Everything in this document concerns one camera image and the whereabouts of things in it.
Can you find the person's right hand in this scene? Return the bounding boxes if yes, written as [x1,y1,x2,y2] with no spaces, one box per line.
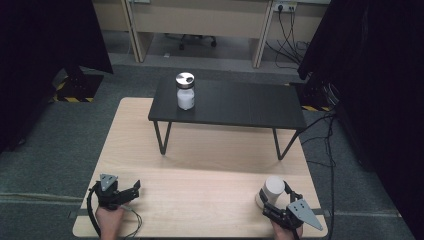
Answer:
[269,219,304,240]

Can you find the black floor cable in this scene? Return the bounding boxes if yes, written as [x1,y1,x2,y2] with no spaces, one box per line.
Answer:
[299,112,338,214]

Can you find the black curtain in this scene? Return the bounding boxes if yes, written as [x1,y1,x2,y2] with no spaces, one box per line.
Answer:
[0,0,114,155]
[296,0,424,240]

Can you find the thin grey cable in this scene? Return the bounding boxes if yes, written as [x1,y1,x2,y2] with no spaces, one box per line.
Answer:
[120,204,144,240]

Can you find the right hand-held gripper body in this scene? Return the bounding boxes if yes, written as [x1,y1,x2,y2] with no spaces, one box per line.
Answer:
[262,196,324,232]

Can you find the white cylindrical container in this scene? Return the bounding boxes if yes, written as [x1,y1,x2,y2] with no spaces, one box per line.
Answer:
[254,175,287,210]

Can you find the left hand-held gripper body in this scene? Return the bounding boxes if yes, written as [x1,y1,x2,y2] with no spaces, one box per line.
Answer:
[94,173,135,211]

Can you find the black raised shelf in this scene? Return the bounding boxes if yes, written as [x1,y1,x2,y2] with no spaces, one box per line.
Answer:
[147,77,308,161]

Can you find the beige office desk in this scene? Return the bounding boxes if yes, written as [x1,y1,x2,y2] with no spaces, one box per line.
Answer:
[91,0,331,70]

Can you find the black stand base striped edge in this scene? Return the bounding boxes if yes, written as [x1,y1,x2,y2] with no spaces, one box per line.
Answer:
[49,65,105,104]
[289,74,341,113]

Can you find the glass jar with silver lid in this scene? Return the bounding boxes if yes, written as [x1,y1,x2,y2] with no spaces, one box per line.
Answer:
[175,71,196,111]

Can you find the white wall socket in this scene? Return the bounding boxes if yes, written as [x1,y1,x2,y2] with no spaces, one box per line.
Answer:
[272,1,298,14]

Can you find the black socket cables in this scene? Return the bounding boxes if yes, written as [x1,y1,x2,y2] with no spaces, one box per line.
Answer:
[265,4,312,71]

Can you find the person's left hand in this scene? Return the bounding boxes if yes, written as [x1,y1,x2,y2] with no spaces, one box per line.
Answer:
[95,200,131,240]

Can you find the office chair base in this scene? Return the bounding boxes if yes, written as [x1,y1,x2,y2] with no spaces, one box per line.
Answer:
[165,33,218,52]

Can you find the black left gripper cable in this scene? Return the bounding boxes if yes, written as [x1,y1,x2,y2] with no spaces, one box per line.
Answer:
[86,185,103,238]

